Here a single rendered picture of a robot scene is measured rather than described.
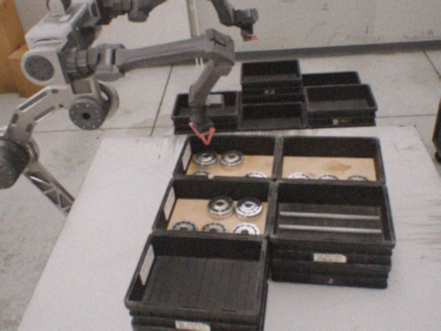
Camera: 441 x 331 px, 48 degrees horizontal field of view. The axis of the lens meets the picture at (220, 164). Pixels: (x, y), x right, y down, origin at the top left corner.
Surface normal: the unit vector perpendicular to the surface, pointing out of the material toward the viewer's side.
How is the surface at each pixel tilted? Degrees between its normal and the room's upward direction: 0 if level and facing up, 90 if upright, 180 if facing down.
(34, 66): 90
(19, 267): 0
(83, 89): 90
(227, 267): 0
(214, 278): 0
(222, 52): 63
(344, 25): 90
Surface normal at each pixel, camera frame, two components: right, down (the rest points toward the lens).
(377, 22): -0.06, 0.60
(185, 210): -0.09, -0.80
